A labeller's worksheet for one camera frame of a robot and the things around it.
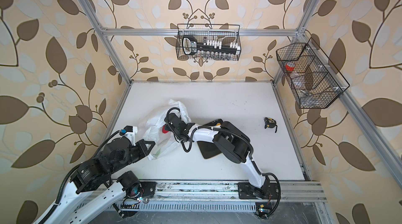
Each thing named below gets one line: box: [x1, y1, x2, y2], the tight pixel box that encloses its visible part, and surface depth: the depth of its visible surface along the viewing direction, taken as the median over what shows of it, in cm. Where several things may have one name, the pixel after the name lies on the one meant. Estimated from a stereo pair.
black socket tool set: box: [182, 35, 241, 56], surface depth 84 cm
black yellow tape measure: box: [263, 117, 278, 133], surface depth 98 cm
